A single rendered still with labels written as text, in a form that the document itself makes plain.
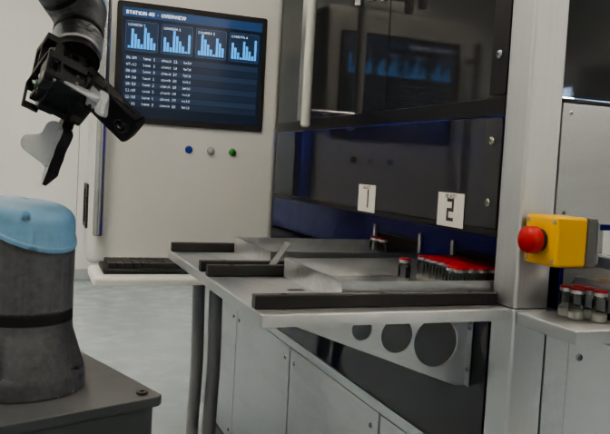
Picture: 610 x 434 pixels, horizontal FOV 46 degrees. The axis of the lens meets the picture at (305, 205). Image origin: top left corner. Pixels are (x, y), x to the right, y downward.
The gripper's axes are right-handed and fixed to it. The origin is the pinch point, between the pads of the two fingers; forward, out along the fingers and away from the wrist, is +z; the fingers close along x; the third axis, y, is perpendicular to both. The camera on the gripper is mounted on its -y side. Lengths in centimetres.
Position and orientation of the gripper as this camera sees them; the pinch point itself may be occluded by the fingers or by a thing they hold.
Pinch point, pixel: (76, 155)
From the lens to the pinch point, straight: 99.3
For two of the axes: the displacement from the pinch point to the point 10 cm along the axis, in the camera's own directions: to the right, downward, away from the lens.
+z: 1.2, 7.3, -6.7
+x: 6.6, -5.6, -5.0
